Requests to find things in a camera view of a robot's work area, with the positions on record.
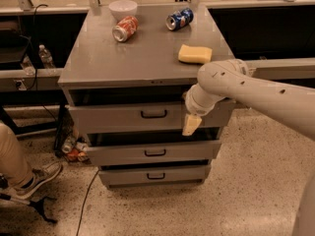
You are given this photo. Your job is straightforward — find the red soda can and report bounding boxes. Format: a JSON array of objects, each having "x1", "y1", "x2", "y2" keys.
[{"x1": 112, "y1": 16, "x2": 138, "y2": 42}]

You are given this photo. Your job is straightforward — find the cans pile on floor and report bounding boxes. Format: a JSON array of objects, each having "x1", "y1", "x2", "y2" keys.
[{"x1": 61, "y1": 136, "x2": 89, "y2": 162}]

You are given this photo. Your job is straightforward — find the yellow sponge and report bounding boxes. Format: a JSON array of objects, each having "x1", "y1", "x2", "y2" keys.
[{"x1": 178, "y1": 44, "x2": 213, "y2": 64}]

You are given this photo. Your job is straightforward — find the grey drawer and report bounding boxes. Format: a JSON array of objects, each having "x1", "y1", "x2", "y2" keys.
[
  {"x1": 98, "y1": 164, "x2": 211, "y2": 188},
  {"x1": 68, "y1": 99, "x2": 236, "y2": 135},
  {"x1": 87, "y1": 141, "x2": 221, "y2": 166}
]

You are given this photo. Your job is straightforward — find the blue soda can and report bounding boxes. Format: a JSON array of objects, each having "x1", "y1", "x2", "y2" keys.
[{"x1": 165, "y1": 8, "x2": 194, "y2": 30}]

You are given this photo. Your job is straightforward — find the grey sneaker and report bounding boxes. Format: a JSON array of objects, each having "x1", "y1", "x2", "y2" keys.
[{"x1": 15, "y1": 162, "x2": 62, "y2": 200}]

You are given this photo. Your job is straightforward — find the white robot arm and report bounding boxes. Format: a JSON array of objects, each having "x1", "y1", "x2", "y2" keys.
[{"x1": 184, "y1": 60, "x2": 315, "y2": 236}]

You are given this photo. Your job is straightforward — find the black floor cable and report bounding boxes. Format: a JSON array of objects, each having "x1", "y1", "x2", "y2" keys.
[{"x1": 75, "y1": 169, "x2": 100, "y2": 236}]

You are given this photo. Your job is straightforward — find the grey middle drawer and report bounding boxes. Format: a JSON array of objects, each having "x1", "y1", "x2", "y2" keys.
[{"x1": 87, "y1": 141, "x2": 221, "y2": 166}]

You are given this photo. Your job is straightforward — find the grey bottom drawer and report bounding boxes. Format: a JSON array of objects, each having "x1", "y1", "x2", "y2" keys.
[{"x1": 98, "y1": 164, "x2": 211, "y2": 188}]

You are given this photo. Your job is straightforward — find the black tripod stand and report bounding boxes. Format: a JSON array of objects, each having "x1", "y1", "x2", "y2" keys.
[{"x1": 0, "y1": 193, "x2": 57, "y2": 224}]

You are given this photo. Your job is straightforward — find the white bowl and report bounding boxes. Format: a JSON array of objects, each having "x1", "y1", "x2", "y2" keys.
[{"x1": 108, "y1": 0, "x2": 138, "y2": 21}]

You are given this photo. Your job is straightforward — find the clear plastic water bottle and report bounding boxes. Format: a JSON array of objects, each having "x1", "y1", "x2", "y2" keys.
[{"x1": 38, "y1": 44, "x2": 55, "y2": 69}]

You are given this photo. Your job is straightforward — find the grey top drawer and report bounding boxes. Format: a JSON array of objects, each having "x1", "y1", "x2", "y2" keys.
[{"x1": 68, "y1": 99, "x2": 236, "y2": 135}]

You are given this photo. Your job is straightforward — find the person leg beige trousers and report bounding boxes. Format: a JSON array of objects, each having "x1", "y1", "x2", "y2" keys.
[{"x1": 0, "y1": 124, "x2": 33, "y2": 189}]

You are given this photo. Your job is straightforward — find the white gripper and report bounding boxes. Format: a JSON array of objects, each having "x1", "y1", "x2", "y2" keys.
[{"x1": 182, "y1": 84, "x2": 223, "y2": 136}]

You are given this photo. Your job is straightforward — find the grey metal drawer cabinet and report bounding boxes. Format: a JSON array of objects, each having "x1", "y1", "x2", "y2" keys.
[{"x1": 58, "y1": 4, "x2": 246, "y2": 191}]

